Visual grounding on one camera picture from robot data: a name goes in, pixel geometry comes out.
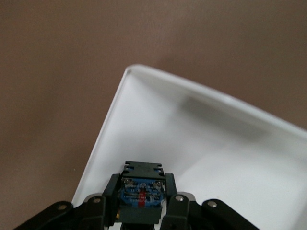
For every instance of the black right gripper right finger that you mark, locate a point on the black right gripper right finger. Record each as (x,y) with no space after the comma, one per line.
(182,215)

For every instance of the green push button blue base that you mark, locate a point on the green push button blue base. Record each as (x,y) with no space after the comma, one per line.
(141,191)

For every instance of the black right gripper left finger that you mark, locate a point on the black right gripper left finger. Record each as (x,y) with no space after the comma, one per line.
(96,213)

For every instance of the brown table cover sheet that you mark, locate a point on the brown table cover sheet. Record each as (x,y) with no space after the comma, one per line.
(48,72)

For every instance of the white plastic tray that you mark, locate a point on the white plastic tray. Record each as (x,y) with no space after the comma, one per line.
(192,155)

